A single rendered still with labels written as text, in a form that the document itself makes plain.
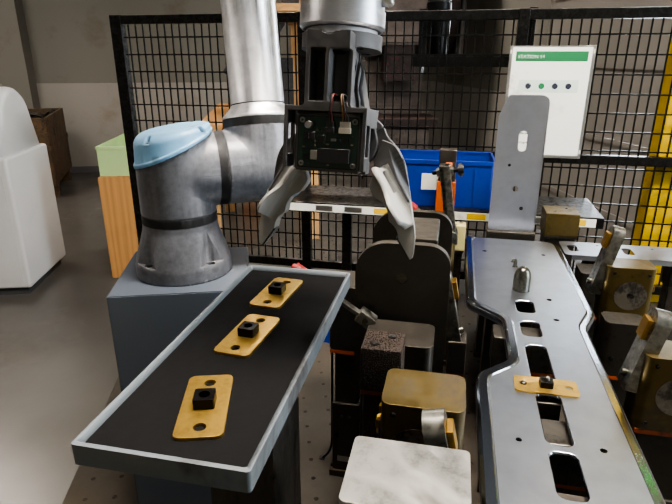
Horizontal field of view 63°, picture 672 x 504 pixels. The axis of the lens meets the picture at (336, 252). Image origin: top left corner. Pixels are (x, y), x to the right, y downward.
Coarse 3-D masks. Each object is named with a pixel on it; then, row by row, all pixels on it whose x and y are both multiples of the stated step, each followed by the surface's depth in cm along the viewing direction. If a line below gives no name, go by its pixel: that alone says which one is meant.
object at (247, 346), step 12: (240, 324) 56; (252, 324) 56; (264, 324) 58; (276, 324) 58; (228, 336) 55; (240, 336) 55; (252, 336) 55; (264, 336) 55; (216, 348) 53; (228, 348) 53; (240, 348) 53; (252, 348) 53
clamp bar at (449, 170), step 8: (440, 168) 113; (448, 168) 112; (456, 168) 114; (440, 176) 113; (448, 176) 113; (448, 184) 113; (448, 192) 114; (448, 200) 115; (448, 208) 115; (448, 216) 116
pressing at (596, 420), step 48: (480, 240) 135; (480, 288) 107; (576, 288) 108; (528, 336) 89; (576, 336) 89; (480, 384) 75; (480, 432) 66; (528, 432) 66; (576, 432) 66; (624, 432) 67; (480, 480) 59; (528, 480) 59; (624, 480) 59
